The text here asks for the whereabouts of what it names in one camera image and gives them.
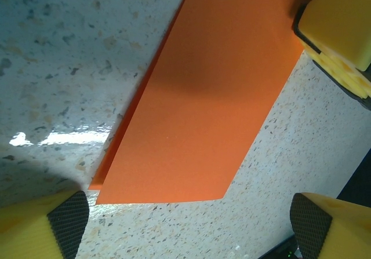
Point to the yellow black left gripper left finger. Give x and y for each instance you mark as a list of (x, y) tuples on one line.
[(26, 233)]

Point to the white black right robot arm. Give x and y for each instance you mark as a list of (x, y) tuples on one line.
[(359, 175)]

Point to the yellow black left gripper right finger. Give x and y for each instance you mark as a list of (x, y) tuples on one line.
[(342, 230)]

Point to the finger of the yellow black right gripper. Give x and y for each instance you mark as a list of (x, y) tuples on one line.
[(339, 24), (350, 79)]

